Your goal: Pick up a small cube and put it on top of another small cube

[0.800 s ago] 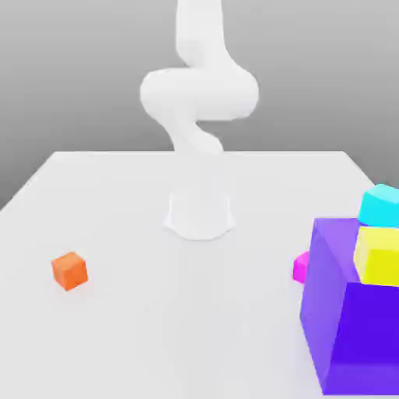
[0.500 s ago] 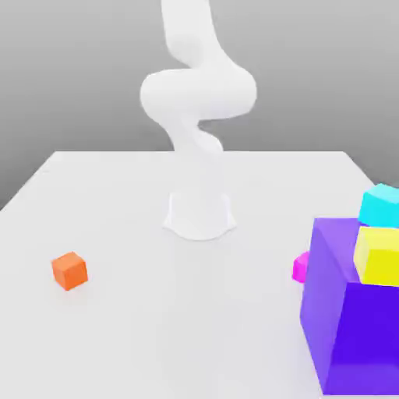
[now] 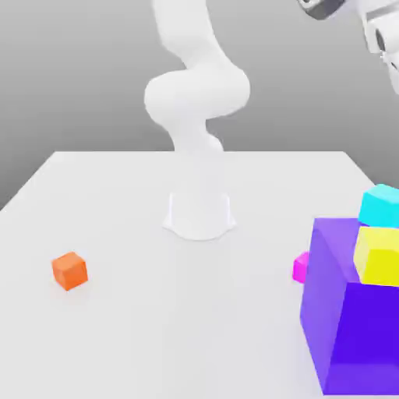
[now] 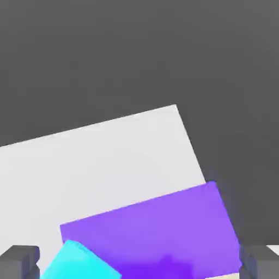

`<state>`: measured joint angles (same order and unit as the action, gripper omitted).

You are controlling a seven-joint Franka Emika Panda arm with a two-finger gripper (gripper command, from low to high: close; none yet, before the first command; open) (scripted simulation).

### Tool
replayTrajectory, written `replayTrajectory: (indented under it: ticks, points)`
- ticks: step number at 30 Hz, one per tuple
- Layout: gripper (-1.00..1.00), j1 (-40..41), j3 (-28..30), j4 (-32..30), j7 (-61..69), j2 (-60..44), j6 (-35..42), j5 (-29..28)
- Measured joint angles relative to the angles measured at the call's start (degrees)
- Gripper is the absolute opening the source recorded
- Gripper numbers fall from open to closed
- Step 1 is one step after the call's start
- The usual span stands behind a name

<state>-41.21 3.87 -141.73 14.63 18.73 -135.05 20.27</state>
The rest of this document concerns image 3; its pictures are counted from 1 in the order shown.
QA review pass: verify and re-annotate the small orange cube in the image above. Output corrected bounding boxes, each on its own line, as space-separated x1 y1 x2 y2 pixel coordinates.
51 251 89 291

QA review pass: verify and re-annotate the small cyan cube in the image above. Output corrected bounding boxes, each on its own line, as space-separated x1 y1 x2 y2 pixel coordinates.
357 183 399 229

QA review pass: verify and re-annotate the small magenta cube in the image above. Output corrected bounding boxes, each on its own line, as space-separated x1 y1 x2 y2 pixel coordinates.
291 251 310 284

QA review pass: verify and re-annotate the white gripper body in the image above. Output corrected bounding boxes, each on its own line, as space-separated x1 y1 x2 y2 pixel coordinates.
380 49 399 97

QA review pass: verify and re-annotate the small yellow cube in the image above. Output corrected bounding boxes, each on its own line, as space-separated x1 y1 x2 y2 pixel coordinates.
353 225 399 288

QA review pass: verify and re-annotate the large purple box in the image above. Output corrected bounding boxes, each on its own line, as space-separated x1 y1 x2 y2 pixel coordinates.
299 217 399 397

